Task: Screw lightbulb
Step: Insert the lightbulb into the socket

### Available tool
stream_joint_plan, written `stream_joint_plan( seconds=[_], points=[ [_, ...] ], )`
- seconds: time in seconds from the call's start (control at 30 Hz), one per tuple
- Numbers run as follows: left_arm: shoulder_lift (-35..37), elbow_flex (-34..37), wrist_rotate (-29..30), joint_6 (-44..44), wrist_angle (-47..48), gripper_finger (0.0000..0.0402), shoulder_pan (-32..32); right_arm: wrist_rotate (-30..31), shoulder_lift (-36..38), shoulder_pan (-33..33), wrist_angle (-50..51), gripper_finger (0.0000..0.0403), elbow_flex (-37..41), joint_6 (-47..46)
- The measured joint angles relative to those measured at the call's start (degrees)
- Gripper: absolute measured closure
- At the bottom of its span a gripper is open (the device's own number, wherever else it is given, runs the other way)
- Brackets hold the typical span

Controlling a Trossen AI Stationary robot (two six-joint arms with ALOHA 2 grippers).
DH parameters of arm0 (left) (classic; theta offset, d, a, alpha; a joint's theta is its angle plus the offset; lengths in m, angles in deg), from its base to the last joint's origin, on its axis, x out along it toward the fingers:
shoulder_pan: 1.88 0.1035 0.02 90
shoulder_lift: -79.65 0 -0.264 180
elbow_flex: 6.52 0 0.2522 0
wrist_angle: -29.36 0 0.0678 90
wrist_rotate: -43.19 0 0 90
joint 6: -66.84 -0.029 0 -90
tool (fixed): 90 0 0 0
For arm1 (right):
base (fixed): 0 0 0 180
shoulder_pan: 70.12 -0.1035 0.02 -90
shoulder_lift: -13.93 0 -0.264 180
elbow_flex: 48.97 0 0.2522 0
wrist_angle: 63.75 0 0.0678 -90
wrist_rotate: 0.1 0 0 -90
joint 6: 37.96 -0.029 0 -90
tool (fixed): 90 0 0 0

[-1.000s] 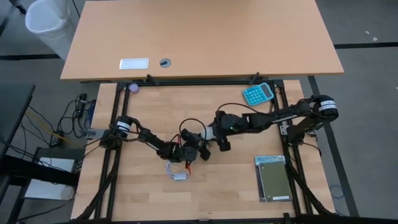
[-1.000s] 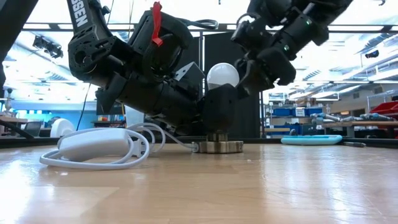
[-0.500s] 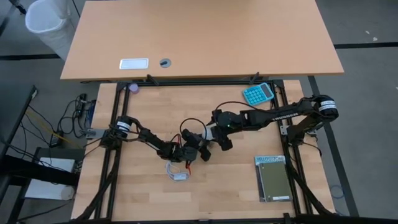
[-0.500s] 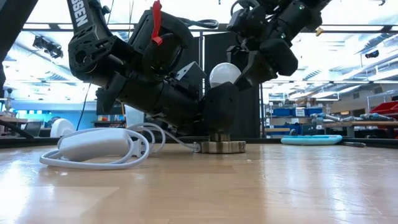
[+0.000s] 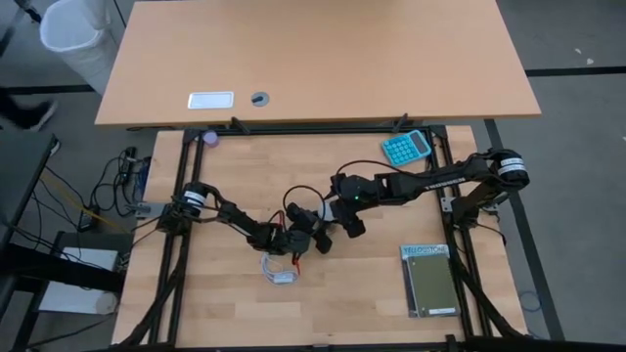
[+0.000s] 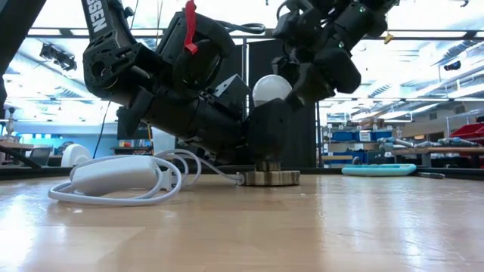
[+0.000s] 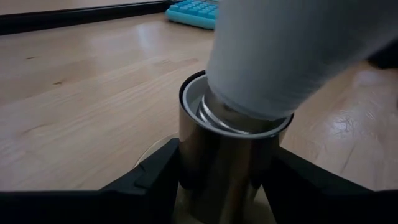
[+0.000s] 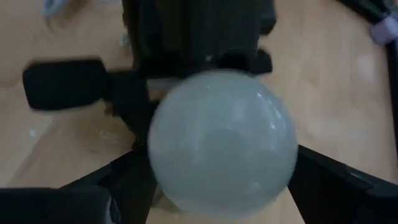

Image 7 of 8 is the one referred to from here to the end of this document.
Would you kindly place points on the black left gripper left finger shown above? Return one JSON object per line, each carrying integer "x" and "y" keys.
{"x": 109, "y": 208}

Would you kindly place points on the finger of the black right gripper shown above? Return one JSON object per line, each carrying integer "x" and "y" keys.
{"x": 388, "y": 57}

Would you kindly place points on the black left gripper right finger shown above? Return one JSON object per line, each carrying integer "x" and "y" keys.
{"x": 326, "y": 205}

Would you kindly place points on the white light bulb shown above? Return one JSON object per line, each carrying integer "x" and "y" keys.
{"x": 280, "y": 56}

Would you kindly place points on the brass lamp socket base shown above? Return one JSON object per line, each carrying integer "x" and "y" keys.
{"x": 217, "y": 168}

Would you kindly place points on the teal tray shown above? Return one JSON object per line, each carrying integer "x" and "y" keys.
{"x": 192, "y": 14}

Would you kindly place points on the light wooden desk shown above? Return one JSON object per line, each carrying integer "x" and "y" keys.
{"x": 46, "y": 4}

